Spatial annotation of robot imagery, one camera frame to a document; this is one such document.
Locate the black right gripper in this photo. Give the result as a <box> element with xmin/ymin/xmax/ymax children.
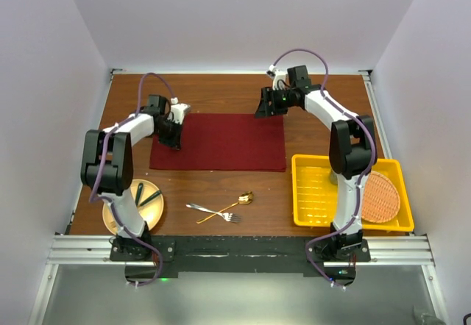
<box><xmin>255</xmin><ymin>86</ymin><xmax>295</xmax><ymax>119</ymax></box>

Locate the dark red cloth napkin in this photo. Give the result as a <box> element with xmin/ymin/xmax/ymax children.
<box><xmin>149</xmin><ymin>113</ymin><xmax>286</xmax><ymax>172</ymax></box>

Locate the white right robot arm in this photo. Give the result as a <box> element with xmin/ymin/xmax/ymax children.
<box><xmin>255</xmin><ymin>65</ymin><xmax>378</xmax><ymax>261</ymax></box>

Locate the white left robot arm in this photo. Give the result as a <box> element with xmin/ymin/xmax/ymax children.
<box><xmin>80</xmin><ymin>95</ymin><xmax>191</xmax><ymax>260</ymax></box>

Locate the gold spoon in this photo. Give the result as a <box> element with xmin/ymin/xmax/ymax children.
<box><xmin>196</xmin><ymin>191</ymin><xmax>254</xmax><ymax>224</ymax></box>

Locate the grey mug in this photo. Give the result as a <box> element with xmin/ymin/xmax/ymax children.
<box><xmin>329</xmin><ymin>171</ymin><xmax>338</xmax><ymax>185</ymax></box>

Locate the yellow plastic tray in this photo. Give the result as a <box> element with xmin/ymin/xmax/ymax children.
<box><xmin>291</xmin><ymin>154</ymin><xmax>414</xmax><ymax>232</ymax></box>

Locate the silver fork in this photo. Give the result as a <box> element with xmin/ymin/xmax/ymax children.
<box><xmin>185</xmin><ymin>203</ymin><xmax>242</xmax><ymax>224</ymax></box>

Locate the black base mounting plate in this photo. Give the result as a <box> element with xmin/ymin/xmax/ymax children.
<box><xmin>109</xmin><ymin>235</ymin><xmax>371</xmax><ymax>285</ymax></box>

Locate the orange woven round mat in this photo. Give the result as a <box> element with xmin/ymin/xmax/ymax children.
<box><xmin>361</xmin><ymin>171</ymin><xmax>400</xmax><ymax>224</ymax></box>

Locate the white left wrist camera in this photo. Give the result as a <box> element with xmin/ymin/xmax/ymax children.
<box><xmin>169</xmin><ymin>97</ymin><xmax>191</xmax><ymax>125</ymax></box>

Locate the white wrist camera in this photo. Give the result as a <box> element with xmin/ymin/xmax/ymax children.
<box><xmin>266</xmin><ymin>65</ymin><xmax>288</xmax><ymax>90</ymax></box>
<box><xmin>169</xmin><ymin>97</ymin><xmax>191</xmax><ymax>125</ymax></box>

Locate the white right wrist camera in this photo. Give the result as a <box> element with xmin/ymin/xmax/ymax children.
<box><xmin>266</xmin><ymin>65</ymin><xmax>288</xmax><ymax>90</ymax></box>

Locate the green handled gold utensil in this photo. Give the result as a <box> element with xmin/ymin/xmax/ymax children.
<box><xmin>135</xmin><ymin>182</ymin><xmax>144</xmax><ymax>206</ymax></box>
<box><xmin>138</xmin><ymin>190</ymin><xmax>161</xmax><ymax>207</ymax></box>

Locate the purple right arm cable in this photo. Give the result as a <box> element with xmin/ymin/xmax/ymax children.
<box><xmin>270</xmin><ymin>48</ymin><xmax>376</xmax><ymax>290</ymax></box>

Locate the aluminium right side rail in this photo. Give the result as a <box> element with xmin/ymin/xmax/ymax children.
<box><xmin>359</xmin><ymin>70</ymin><xmax>392</xmax><ymax>159</ymax></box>

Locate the aluminium rail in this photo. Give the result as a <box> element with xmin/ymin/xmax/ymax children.
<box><xmin>46</xmin><ymin>235</ymin><xmax>435</xmax><ymax>266</ymax></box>
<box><xmin>359</xmin><ymin>70</ymin><xmax>392</xmax><ymax>159</ymax></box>

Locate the aluminium front rail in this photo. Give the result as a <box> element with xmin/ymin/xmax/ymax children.
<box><xmin>46</xmin><ymin>235</ymin><xmax>435</xmax><ymax>266</ymax></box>

